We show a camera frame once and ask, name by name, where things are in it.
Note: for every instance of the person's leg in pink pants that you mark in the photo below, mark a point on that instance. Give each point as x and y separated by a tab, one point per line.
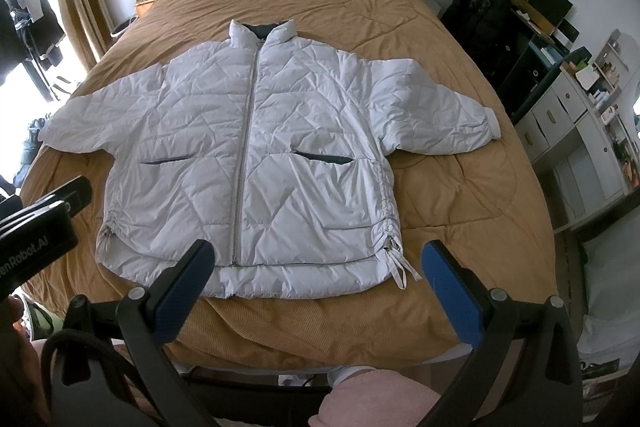
380	402

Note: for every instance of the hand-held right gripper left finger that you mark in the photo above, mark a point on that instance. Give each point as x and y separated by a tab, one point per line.
175	292

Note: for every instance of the dark teal chair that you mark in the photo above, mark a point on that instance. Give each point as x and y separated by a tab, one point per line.
545	77

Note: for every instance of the white puffer jacket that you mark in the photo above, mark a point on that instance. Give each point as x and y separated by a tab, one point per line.
300	132

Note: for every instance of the black backpack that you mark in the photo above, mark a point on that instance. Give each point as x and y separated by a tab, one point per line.
480	17

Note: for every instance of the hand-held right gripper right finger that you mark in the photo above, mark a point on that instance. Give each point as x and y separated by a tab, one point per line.
447	297

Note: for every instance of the white vanity cabinet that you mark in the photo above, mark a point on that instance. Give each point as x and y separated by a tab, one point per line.
575	157

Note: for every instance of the dark hanging clothes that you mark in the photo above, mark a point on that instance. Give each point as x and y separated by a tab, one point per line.
35	27

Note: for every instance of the orange nightstand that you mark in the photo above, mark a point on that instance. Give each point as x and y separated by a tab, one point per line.
142	7

